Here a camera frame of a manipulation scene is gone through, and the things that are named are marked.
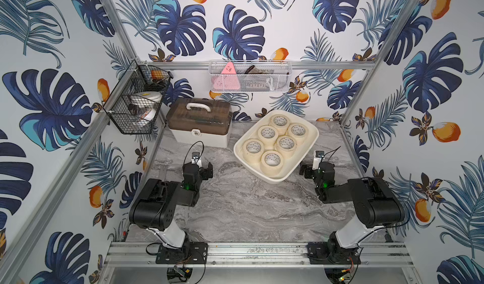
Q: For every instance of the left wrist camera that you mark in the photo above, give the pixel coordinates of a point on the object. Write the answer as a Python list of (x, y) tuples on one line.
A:
[(196, 158)]

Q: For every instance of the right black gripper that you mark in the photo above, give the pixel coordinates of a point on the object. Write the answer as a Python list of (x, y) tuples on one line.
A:
[(309, 170)]

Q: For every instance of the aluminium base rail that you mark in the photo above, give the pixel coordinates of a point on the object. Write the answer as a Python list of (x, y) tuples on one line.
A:
[(261, 254)]

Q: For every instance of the pink triangular item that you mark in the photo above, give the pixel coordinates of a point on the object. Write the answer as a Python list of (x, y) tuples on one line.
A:
[(227, 80)]

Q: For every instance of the white mesh wall basket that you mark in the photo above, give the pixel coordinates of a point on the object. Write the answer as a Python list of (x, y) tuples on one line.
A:
[(256, 76)]

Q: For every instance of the cream masking tape roll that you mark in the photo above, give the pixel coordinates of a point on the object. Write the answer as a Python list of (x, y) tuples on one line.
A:
[(286, 146), (298, 132), (271, 163), (280, 123), (268, 135), (252, 151)]

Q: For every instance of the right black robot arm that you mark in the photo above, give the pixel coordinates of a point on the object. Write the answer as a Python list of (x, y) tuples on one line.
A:
[(376, 206)]

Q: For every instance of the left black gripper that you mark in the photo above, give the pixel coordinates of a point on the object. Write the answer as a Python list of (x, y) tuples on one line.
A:
[(204, 170)]

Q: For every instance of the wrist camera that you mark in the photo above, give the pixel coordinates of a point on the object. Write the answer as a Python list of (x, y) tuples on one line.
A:
[(317, 158), (196, 158)]

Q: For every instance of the brown lidded storage case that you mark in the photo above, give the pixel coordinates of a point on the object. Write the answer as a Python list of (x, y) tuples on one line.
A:
[(193, 119)]

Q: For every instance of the white item in basket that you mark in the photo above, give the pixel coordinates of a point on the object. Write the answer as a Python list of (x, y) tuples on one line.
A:
[(143, 106)]

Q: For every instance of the black wire basket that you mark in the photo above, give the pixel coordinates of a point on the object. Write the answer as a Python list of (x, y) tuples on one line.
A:
[(137, 78)]

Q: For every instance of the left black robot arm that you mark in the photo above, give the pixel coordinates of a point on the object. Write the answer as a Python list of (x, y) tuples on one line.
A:
[(155, 206)]

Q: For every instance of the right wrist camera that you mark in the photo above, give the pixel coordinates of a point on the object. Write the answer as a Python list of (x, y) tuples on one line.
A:
[(317, 158)]

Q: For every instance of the white plastic storage tray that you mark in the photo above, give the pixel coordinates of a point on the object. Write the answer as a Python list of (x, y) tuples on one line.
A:
[(273, 148)]

